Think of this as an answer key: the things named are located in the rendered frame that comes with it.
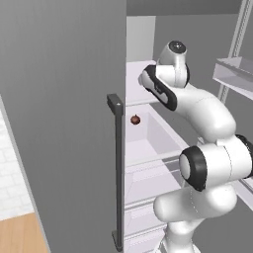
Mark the clear fridge drawer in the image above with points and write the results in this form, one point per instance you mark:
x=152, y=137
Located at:
x=145, y=184

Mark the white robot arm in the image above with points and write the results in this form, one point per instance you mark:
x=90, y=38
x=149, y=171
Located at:
x=210, y=115

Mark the white fridge shelf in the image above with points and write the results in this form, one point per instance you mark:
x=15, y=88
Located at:
x=133, y=89

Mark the grey fridge door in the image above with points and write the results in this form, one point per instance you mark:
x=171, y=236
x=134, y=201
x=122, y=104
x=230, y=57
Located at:
x=59, y=115

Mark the white open fridge drawer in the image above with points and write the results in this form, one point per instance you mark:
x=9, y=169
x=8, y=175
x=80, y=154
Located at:
x=154, y=135

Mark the red strawberry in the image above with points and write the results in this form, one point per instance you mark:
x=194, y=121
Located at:
x=135, y=120

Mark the clear fridge door bin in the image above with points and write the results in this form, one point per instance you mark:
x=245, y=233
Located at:
x=232, y=74

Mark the grey fridge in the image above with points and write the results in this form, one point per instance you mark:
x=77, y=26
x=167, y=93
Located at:
x=140, y=39

